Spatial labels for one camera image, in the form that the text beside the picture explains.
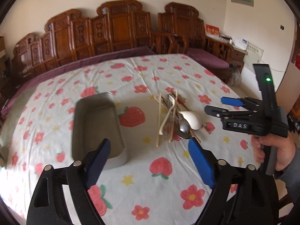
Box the brown wooden chopstick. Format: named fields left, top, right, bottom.
left=177, top=98, right=209, bottom=134
left=161, top=97, right=201, bottom=143

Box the metal fork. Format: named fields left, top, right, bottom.
left=167, top=94, right=176, bottom=119

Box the person's right forearm sleeve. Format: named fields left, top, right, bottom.
left=274, top=148, right=300, bottom=205

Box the person's right hand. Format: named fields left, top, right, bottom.
left=250, top=133, right=297, bottom=171

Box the wooden side table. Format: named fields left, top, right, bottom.
left=229, top=47, right=248, bottom=71

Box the grey metal tray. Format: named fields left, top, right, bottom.
left=72, top=92, right=128, bottom=170

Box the purple seat cushion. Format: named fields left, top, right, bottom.
left=186, top=48, right=229, bottom=69

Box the floral strawberry tablecloth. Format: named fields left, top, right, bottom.
left=1, top=54, right=255, bottom=224

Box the red card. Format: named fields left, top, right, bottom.
left=205, top=24, right=220, bottom=37

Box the carved wooden armchair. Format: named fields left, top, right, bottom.
left=157, top=2, right=235, bottom=82

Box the carved wooden bench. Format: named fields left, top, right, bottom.
left=11, top=0, right=174, bottom=80

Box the white wall calendar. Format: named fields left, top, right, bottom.
left=243, top=42, right=264, bottom=73

